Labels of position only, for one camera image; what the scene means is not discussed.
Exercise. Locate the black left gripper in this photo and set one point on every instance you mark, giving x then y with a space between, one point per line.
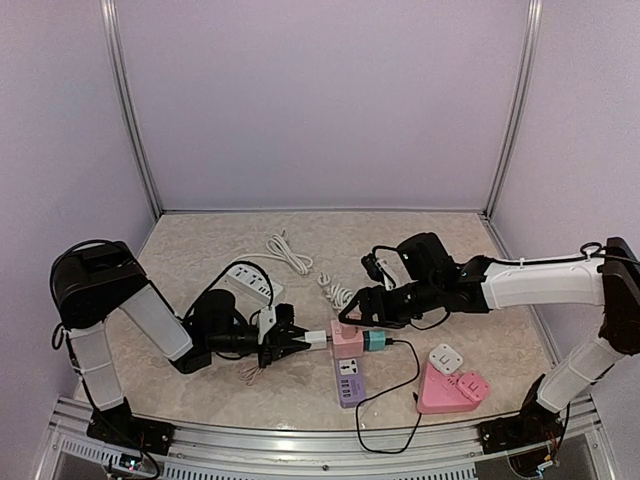
272 340

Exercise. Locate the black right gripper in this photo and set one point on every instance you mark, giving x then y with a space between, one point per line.
366 296

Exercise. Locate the teal adapter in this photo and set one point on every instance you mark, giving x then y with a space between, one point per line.
376 340

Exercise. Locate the pink cube socket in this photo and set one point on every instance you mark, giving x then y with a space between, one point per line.
346 348

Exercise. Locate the purple power strip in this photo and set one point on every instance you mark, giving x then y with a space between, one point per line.
350 382

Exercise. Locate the white plug adapter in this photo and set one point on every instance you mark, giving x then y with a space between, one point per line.
445 359

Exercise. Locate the pink triangular power strip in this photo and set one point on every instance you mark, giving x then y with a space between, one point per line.
439 394

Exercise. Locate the pink plug adapter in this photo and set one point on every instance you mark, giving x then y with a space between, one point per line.
473 387

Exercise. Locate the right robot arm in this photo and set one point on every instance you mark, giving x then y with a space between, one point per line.
600 275

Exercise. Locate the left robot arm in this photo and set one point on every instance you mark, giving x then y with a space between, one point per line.
94 278

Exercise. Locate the white power strip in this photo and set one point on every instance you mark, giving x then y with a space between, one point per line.
251 282

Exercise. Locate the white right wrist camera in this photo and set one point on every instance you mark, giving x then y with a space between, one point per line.
378 270

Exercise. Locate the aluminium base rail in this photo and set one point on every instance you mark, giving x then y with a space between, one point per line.
200 451

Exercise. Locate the aluminium frame post right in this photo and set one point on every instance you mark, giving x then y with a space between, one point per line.
517 107

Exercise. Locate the aluminium frame post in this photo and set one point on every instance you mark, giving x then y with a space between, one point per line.
517 107
115 49

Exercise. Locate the aluminium frame post left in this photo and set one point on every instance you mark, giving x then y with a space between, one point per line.
115 49

